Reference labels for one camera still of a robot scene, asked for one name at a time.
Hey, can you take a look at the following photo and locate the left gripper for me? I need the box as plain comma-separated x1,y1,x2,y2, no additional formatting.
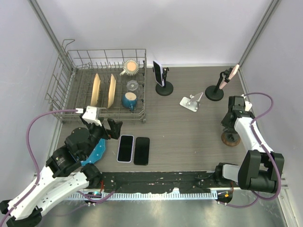
81,113,123,158

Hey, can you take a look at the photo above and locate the lavender case phone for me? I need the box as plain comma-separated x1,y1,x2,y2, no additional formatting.
117,135,134,163

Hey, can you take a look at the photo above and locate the wooden base phone stand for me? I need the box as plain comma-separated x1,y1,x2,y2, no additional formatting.
221,129,241,147

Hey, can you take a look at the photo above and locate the black phone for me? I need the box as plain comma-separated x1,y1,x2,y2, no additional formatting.
134,137,150,166

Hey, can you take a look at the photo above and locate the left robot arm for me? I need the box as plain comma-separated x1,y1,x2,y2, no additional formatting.
0,119,123,227

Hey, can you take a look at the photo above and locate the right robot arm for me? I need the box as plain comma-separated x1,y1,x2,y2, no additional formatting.
214,96,285,193

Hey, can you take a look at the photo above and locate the black gooseneck phone stand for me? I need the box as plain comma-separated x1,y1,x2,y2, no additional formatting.
205,68,232,101

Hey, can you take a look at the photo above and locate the pink phone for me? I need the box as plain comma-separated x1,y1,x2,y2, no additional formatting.
219,64,240,90

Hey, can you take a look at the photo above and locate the white folding phone stand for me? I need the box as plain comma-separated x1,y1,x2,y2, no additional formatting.
179,92,204,112

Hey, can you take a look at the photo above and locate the black round-base phone stand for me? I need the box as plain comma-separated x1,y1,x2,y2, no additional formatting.
155,67,174,96

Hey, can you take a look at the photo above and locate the phone in white case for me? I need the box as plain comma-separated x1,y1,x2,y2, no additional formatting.
153,61,164,87

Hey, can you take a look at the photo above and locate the blue polka dot plate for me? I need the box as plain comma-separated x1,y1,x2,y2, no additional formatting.
81,139,106,166

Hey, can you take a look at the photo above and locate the blue ceramic mug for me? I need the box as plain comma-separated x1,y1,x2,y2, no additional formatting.
122,92,137,111

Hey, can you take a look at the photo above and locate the right yellow plate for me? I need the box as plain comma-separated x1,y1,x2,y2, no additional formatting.
107,74,116,109

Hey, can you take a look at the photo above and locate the yellow plate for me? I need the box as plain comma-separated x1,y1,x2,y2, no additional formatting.
90,73,101,106
107,74,116,109

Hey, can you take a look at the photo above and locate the left yellow plate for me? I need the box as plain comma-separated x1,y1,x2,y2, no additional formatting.
90,73,101,106

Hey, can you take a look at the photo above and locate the clear glass cup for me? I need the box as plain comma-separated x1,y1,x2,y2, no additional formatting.
126,80,143,97

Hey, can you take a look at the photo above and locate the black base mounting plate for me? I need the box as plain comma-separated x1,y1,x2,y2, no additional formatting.
99,170,237,194

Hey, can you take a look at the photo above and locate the cream ribbed mug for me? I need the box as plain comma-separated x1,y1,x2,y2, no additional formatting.
120,59,139,76

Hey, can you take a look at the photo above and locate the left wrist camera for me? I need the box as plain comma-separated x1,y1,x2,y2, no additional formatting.
76,106,102,126

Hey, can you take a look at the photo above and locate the grey wire dish rack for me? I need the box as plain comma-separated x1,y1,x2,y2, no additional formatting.
45,39,146,122

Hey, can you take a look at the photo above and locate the white slotted cable duct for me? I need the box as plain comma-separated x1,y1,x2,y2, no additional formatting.
68,191,218,201

